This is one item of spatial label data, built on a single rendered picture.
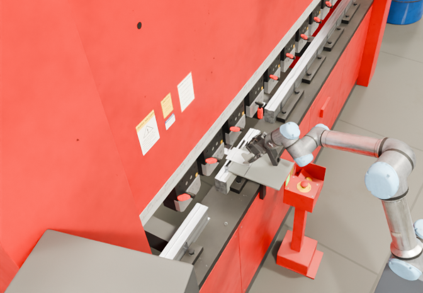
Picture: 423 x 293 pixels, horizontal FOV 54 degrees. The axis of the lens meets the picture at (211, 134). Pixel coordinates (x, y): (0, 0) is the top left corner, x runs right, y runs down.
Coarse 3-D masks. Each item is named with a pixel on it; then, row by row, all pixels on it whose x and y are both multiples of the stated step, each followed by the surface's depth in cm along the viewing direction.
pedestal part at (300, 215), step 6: (300, 210) 231; (294, 216) 238; (300, 216) 235; (306, 216) 239; (294, 222) 242; (300, 222) 239; (294, 228) 245; (300, 228) 242; (294, 234) 250; (300, 234) 247; (294, 240) 254; (300, 240) 251; (294, 246) 258; (300, 246) 255
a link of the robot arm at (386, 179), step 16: (384, 160) 145; (400, 160) 145; (368, 176) 146; (384, 176) 141; (400, 176) 142; (384, 192) 144; (400, 192) 144; (384, 208) 153; (400, 208) 149; (400, 224) 152; (400, 240) 155; (416, 240) 158; (400, 256) 158; (416, 256) 156; (400, 272) 162; (416, 272) 157
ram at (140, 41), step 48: (96, 0) 89; (144, 0) 103; (192, 0) 122; (240, 0) 150; (288, 0) 194; (96, 48) 94; (144, 48) 109; (192, 48) 130; (240, 48) 162; (144, 96) 115; (192, 144) 151; (144, 192) 131
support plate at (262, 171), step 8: (256, 160) 200; (264, 160) 200; (232, 168) 198; (240, 168) 197; (248, 168) 197; (256, 168) 197; (264, 168) 196; (272, 168) 196; (280, 168) 195; (288, 168) 195; (248, 176) 193; (256, 176) 193; (264, 176) 193; (272, 176) 192; (280, 176) 192; (264, 184) 190; (272, 184) 189; (280, 184) 189
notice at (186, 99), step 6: (186, 78) 133; (180, 84) 130; (186, 84) 134; (192, 84) 137; (180, 90) 131; (186, 90) 135; (192, 90) 138; (180, 96) 133; (186, 96) 136; (192, 96) 140; (180, 102) 134; (186, 102) 137
